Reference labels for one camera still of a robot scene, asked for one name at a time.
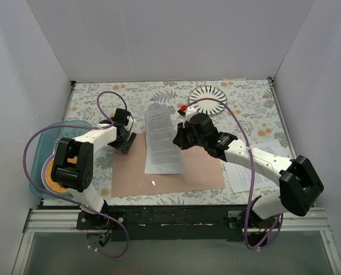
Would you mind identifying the printed paper sheet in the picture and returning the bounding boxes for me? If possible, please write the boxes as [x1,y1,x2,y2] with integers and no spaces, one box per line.
[222,139,290,194]
[145,104,185,175]

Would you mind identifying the pink file folder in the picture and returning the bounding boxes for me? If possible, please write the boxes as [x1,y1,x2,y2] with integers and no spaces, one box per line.
[112,133,225,197]

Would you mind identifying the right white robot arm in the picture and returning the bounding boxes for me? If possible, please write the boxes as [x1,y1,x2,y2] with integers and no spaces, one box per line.
[173,110,324,228]

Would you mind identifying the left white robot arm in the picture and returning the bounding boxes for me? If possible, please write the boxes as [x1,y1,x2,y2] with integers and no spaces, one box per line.
[51,108,136,229]

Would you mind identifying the white plate blue stripes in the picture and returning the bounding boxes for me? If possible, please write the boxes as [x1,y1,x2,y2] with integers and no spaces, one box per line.
[189,85,227,116]

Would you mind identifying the floral tablecloth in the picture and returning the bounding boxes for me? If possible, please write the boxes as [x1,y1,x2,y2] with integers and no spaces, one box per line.
[66,80,293,205]

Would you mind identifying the teal plastic tray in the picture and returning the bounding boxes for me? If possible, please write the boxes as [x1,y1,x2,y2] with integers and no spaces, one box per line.
[30,120,91,189]

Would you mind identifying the orange woven coaster dish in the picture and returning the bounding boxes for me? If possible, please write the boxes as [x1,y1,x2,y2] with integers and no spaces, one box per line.
[41,154,69,195]

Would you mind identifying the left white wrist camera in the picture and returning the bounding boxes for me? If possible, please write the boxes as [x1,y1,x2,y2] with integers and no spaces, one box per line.
[125,115,136,133]

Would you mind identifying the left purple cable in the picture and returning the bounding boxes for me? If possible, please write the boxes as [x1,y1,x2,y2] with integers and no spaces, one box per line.
[22,91,130,258]

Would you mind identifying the purple cable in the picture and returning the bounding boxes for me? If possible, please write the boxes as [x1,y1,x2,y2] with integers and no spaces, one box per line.
[187,98,283,250]
[22,91,130,258]

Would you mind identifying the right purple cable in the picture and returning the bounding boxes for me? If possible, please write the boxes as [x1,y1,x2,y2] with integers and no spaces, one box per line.
[187,98,283,250]

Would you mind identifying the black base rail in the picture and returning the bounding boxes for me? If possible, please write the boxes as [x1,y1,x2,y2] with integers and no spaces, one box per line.
[76,205,246,242]

